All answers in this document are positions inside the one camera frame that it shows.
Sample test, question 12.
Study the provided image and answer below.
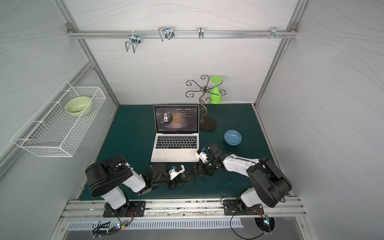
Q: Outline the silver laptop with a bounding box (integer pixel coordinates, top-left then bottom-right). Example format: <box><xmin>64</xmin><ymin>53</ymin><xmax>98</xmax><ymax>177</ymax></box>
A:
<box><xmin>151</xmin><ymin>105</ymin><xmax>200</xmax><ymax>163</ymax></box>

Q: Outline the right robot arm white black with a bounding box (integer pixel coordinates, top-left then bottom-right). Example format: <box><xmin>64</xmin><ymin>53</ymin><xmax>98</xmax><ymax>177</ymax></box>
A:
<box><xmin>194</xmin><ymin>144</ymin><xmax>293</xmax><ymax>209</ymax></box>

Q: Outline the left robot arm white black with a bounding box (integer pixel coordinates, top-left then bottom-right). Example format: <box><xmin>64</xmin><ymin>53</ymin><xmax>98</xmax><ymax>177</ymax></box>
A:
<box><xmin>85</xmin><ymin>155</ymin><xmax>197</xmax><ymax>211</ymax></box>

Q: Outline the blue bowl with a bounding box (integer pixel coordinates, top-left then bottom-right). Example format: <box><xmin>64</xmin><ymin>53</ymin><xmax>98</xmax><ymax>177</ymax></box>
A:
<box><xmin>224</xmin><ymin>130</ymin><xmax>243</xmax><ymax>146</ymax></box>

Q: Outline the dark metal cup stand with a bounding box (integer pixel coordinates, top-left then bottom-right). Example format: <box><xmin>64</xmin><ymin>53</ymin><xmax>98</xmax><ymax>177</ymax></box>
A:
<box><xmin>185</xmin><ymin>75</ymin><xmax>227</xmax><ymax>131</ymax></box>

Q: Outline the green table mat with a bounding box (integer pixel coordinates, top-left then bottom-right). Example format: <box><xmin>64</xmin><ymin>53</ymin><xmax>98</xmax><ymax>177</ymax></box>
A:
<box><xmin>97</xmin><ymin>104</ymin><xmax>273</xmax><ymax>200</ymax></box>

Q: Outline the green plastic goblet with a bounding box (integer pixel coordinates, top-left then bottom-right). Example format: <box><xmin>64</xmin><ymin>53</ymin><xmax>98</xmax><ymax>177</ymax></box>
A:
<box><xmin>210</xmin><ymin>76</ymin><xmax>223</xmax><ymax>105</ymax></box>

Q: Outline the white vent grille strip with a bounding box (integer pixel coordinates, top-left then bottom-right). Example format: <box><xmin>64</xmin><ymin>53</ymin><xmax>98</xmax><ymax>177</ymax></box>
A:
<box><xmin>67</xmin><ymin>218</ymin><xmax>244</xmax><ymax>231</ymax></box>

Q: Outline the green bowl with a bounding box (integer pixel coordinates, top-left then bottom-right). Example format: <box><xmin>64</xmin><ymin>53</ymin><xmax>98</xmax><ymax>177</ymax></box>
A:
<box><xmin>65</xmin><ymin>97</ymin><xmax>93</xmax><ymax>117</ymax></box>

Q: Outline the small metal hook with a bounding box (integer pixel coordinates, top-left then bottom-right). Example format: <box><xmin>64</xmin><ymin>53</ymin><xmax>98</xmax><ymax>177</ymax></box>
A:
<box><xmin>198</xmin><ymin>27</ymin><xmax>204</xmax><ymax>39</ymax></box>

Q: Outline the metal double hook middle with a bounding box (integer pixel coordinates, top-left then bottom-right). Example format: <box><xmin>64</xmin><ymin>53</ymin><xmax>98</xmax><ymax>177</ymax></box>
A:
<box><xmin>158</xmin><ymin>27</ymin><xmax>175</xmax><ymax>42</ymax></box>

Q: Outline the metal double hook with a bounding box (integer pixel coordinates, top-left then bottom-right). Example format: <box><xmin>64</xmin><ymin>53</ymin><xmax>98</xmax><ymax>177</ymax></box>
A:
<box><xmin>158</xmin><ymin>27</ymin><xmax>175</xmax><ymax>42</ymax></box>
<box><xmin>125</xmin><ymin>33</ymin><xmax>141</xmax><ymax>53</ymax></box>

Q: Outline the metal double hook left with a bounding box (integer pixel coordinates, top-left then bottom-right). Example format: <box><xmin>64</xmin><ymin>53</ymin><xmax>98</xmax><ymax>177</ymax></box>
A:
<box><xmin>125</xmin><ymin>33</ymin><xmax>141</xmax><ymax>53</ymax></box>

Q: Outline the metal hook right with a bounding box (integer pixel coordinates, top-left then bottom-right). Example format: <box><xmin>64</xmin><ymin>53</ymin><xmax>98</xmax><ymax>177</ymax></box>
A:
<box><xmin>260</xmin><ymin>27</ymin><xmax>287</xmax><ymax>39</ymax></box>

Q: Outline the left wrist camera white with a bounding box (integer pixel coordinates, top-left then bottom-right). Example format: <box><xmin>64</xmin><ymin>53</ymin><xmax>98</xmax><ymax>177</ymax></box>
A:
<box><xmin>168</xmin><ymin>164</ymin><xmax>185</xmax><ymax>181</ymax></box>

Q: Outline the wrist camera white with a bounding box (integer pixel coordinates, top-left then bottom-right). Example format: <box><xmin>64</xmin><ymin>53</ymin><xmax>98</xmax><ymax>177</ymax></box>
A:
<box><xmin>168</xmin><ymin>164</ymin><xmax>185</xmax><ymax>181</ymax></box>
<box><xmin>195</xmin><ymin>148</ymin><xmax>209</xmax><ymax>164</ymax></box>

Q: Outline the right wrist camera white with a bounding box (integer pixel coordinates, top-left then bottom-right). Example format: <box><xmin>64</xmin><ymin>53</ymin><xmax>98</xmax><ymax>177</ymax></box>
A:
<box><xmin>195</xmin><ymin>148</ymin><xmax>209</xmax><ymax>164</ymax></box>

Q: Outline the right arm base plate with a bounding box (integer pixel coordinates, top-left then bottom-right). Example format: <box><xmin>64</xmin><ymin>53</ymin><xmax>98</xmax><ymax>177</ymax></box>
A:
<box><xmin>222</xmin><ymin>199</ymin><xmax>265</xmax><ymax>216</ymax></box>

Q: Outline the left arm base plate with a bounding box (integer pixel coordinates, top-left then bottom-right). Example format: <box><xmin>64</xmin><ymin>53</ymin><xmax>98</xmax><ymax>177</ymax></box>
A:
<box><xmin>103</xmin><ymin>201</ymin><xmax>146</xmax><ymax>218</ymax></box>

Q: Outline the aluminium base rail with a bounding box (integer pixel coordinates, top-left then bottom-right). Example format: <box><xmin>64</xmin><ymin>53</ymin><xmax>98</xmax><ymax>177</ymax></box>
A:
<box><xmin>60</xmin><ymin>197</ymin><xmax>307</xmax><ymax>221</ymax></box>

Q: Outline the white wire basket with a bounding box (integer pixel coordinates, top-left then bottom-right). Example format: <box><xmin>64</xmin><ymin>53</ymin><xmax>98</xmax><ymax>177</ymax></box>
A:
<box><xmin>11</xmin><ymin>81</ymin><xmax>107</xmax><ymax>158</ymax></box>

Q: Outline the aluminium top rail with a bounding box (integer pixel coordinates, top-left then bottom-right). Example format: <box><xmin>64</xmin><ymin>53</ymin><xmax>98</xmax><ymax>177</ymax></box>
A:
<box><xmin>68</xmin><ymin>29</ymin><xmax>299</xmax><ymax>40</ymax></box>

